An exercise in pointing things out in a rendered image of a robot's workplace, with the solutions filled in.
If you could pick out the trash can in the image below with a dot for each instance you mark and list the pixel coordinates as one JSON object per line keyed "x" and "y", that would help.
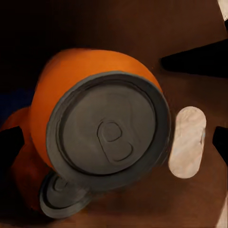
{"x": 31, "y": 31}

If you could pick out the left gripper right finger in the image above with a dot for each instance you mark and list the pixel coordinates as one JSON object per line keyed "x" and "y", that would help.
{"x": 220, "y": 141}

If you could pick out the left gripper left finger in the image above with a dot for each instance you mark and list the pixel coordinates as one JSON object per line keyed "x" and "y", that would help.
{"x": 11, "y": 142}

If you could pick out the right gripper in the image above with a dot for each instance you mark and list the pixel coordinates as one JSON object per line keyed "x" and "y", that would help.
{"x": 210, "y": 60}

